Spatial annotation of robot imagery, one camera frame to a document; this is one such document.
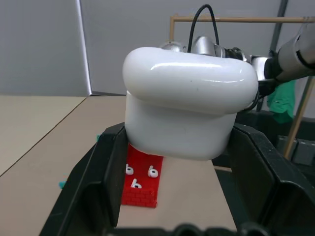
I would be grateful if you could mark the small teal marker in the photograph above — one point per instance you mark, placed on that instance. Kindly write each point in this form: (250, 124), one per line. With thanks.
(62, 184)

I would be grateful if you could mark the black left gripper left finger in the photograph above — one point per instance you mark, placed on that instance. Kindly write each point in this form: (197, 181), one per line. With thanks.
(93, 177)

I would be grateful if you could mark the white earbud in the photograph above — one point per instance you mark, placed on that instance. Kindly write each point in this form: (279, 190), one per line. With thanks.
(129, 170)
(136, 185)
(152, 172)

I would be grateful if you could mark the grey metal pole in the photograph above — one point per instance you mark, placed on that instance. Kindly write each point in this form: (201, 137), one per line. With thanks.
(279, 27)

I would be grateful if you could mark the white earbuds charging case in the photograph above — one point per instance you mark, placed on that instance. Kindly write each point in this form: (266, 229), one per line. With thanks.
(187, 98)

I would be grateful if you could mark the red brick-pattern tray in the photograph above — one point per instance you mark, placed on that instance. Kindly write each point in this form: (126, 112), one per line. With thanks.
(141, 196)

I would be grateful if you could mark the dark grey storage crate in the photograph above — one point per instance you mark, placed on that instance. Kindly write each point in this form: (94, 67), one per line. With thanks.
(304, 152)

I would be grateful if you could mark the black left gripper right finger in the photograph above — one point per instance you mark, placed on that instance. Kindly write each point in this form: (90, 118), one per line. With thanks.
(265, 186)

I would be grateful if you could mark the green cloth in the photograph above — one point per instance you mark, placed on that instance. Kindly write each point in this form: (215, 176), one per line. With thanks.
(283, 103)

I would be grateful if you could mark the wooden rack frame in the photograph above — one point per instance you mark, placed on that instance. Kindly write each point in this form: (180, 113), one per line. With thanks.
(246, 19)

